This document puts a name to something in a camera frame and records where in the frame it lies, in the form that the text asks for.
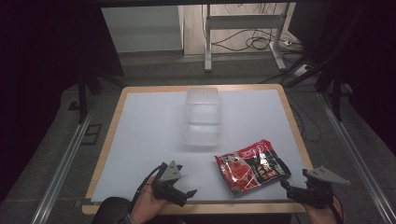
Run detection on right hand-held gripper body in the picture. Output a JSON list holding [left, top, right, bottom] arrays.
[[302, 165, 351, 210]]

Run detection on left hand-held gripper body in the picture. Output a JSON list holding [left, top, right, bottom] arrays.
[[151, 161, 183, 201]]

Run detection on red snack packet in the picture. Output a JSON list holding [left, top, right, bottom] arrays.
[[213, 138, 292, 198]]

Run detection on clear plastic container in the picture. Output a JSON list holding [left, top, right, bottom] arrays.
[[183, 86, 223, 147]]

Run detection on person's left hand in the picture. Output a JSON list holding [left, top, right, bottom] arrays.
[[130, 176, 170, 224]]

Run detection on person's right hand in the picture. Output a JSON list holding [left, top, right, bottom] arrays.
[[302, 195, 347, 224]]

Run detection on wood-edged white table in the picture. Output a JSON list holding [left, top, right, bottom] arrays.
[[81, 83, 314, 217]]

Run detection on black stand legs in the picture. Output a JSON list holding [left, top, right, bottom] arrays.
[[76, 69, 127, 125], [279, 46, 353, 122]]

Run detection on white power strip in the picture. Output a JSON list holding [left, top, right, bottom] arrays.
[[292, 63, 313, 77]]

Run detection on dark curtain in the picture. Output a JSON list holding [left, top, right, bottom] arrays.
[[0, 0, 125, 203], [288, 0, 396, 157]]

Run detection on grey cabinet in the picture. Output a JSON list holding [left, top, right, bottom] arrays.
[[100, 5, 185, 54]]

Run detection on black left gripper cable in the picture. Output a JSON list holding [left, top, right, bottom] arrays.
[[133, 161, 168, 206]]

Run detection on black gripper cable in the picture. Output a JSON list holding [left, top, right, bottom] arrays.
[[329, 193, 346, 224], [133, 161, 168, 206]]

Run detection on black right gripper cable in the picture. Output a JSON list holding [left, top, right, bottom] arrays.
[[329, 193, 346, 224]]

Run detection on aluminium floor rail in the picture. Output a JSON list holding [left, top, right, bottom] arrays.
[[30, 106, 96, 224], [317, 92, 396, 224]]

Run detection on thin black floor cable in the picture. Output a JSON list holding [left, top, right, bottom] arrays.
[[288, 92, 322, 144]]

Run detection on black floor cables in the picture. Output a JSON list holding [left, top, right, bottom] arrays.
[[210, 27, 304, 54]]

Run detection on white metal desk frame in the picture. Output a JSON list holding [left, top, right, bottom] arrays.
[[204, 3, 290, 73]]

